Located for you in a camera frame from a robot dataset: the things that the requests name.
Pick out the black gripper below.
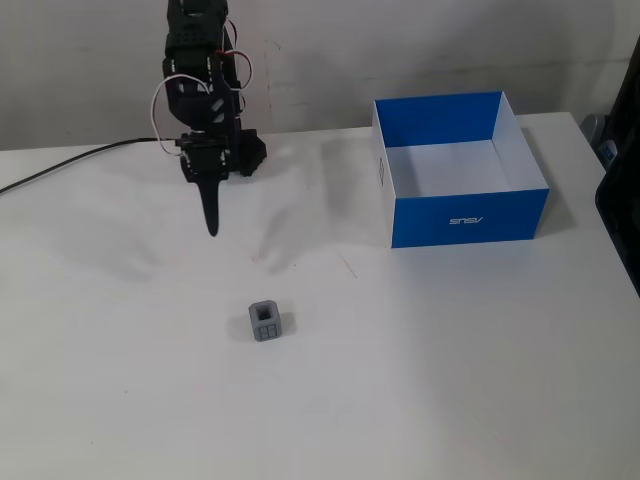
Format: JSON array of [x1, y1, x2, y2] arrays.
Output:
[[164, 74, 241, 238]]

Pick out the gray block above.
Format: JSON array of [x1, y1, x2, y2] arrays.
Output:
[[248, 299, 282, 344]]

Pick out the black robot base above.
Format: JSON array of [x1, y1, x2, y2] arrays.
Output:
[[228, 128, 269, 178]]

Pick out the blue and white cardboard box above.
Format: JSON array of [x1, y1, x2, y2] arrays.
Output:
[[371, 90, 551, 250]]

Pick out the gray blue plastic object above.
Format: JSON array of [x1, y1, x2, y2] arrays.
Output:
[[581, 113, 621, 167]]

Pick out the white servo cable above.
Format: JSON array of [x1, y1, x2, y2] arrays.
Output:
[[151, 74, 212, 157]]

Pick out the red servo wire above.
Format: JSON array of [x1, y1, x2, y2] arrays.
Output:
[[218, 19, 255, 92]]

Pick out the black power cable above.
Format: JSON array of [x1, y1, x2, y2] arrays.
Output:
[[0, 138, 167, 196]]

